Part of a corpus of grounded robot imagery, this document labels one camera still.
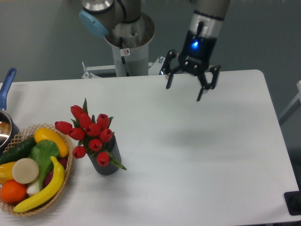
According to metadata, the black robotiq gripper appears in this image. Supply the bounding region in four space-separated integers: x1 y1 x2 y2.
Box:
162 31 221 101

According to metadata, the red tulip bouquet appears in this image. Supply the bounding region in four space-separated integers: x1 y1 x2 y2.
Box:
55 100 115 159

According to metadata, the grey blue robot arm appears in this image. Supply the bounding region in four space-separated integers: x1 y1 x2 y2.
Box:
79 0 230 94

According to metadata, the dark grey ribbed vase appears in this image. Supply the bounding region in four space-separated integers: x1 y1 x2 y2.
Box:
88 135 123 176

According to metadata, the white furniture leg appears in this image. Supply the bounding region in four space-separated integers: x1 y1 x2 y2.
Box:
278 81 301 126

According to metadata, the purple red vegetable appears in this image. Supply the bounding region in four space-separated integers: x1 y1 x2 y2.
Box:
44 157 68 187

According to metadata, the yellow squash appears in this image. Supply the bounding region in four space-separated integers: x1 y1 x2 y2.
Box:
34 127 69 158

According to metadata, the black device at edge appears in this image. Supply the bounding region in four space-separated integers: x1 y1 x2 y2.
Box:
284 191 301 216

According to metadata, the green bok choy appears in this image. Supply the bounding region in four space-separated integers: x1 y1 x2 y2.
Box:
27 140 59 196

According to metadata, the woven wicker basket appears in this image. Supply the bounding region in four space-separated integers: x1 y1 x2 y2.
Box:
0 123 73 217

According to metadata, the yellow banana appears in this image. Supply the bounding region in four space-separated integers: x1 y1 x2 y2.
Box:
13 156 65 213

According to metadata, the green cucumber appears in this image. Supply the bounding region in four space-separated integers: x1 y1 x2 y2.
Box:
0 137 36 164

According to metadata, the beige round slice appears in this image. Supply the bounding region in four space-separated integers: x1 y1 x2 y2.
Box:
12 158 39 184

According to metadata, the yellow bell pepper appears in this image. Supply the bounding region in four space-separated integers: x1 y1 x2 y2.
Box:
0 161 16 184

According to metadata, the orange fruit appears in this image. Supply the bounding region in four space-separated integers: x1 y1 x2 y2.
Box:
0 180 27 203

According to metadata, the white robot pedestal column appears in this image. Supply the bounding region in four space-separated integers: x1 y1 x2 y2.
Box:
105 12 155 77

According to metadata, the blue handled saucepan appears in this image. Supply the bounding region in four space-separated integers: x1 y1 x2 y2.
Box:
0 68 19 155

